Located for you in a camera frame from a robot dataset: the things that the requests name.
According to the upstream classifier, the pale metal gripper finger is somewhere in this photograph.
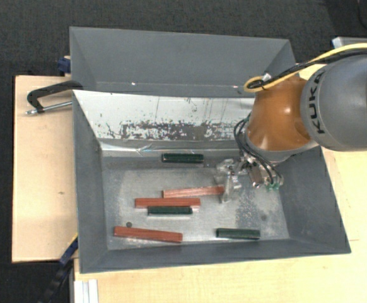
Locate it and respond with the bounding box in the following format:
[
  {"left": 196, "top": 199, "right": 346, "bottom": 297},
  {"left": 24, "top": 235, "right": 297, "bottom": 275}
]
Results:
[
  {"left": 219, "top": 172, "right": 244, "bottom": 205},
  {"left": 214, "top": 157, "right": 242, "bottom": 184}
]

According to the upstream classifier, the red-brown flat block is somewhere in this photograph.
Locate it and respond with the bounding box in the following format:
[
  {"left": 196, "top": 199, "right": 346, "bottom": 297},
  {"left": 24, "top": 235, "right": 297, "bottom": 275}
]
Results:
[
  {"left": 134, "top": 197, "right": 202, "bottom": 210},
  {"left": 113, "top": 225, "right": 184, "bottom": 244},
  {"left": 162, "top": 185, "right": 226, "bottom": 199}
]

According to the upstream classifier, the dark green flat block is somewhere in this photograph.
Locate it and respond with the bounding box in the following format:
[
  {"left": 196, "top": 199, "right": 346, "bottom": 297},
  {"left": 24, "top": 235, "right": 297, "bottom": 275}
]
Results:
[
  {"left": 161, "top": 152, "right": 205, "bottom": 165},
  {"left": 215, "top": 227, "right": 262, "bottom": 241},
  {"left": 147, "top": 205, "right": 194, "bottom": 217}
]

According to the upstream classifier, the grey metal bin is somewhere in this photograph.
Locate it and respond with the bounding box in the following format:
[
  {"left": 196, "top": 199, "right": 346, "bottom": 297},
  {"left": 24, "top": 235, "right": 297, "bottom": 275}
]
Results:
[{"left": 69, "top": 26, "right": 352, "bottom": 274}]

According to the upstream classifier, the pale wood flat board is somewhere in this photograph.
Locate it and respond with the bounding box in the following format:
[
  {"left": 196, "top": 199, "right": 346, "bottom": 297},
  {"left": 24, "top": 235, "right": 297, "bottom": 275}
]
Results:
[{"left": 11, "top": 74, "right": 79, "bottom": 263}]

